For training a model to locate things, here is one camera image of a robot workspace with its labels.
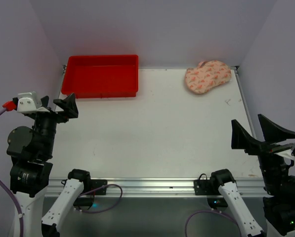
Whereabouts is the floral mesh laundry bag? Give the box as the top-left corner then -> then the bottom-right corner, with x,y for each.
184,60 -> 232,94

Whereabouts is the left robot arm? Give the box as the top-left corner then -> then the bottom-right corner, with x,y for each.
6,91 -> 90,237

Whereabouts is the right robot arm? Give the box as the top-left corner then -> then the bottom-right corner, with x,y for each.
210,114 -> 295,237

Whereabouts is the red plastic bin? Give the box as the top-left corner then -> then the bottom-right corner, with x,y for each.
61,55 -> 139,98

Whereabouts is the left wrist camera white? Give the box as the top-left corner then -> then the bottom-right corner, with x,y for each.
16,91 -> 48,114

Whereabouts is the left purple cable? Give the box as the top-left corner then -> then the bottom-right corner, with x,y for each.
0,97 -> 24,237

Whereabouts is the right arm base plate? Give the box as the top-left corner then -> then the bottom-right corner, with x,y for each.
193,179 -> 220,196

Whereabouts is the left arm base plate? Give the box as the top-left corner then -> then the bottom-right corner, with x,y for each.
80,179 -> 108,196

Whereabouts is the aluminium front rail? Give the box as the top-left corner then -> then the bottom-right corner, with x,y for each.
44,177 -> 269,198

